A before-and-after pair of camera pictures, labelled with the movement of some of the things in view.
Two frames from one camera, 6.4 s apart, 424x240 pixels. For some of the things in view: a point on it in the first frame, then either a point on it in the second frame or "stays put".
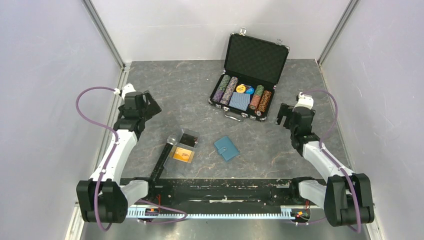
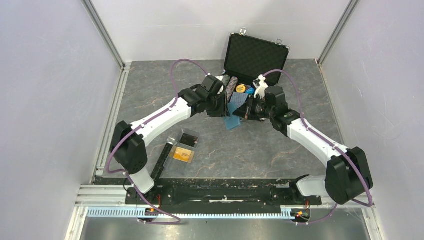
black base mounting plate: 213,192 stays put
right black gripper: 285,110 to 246,111
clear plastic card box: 182,155 stays put
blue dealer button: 250,91 stays put
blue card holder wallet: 226,148 to 232,121
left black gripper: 152,108 to 223,111
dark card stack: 189,140 stays put
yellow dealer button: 240,88 stays put
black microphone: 160,165 stays put
